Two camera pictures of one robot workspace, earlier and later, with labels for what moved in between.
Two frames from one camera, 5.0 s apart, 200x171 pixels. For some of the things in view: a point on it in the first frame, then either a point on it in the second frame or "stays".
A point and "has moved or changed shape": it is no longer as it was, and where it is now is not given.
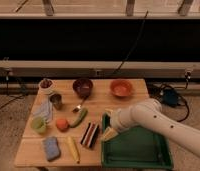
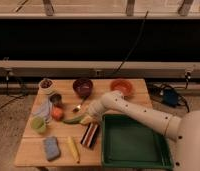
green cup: (39, 124) stays
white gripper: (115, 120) -> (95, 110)
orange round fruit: (62, 125) -> (57, 113)
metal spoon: (78, 109) stays
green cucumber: (83, 115) has moved or changed shape
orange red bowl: (121, 88) stays
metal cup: (56, 98) stays
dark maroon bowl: (83, 87) stays
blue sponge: (52, 148) stays
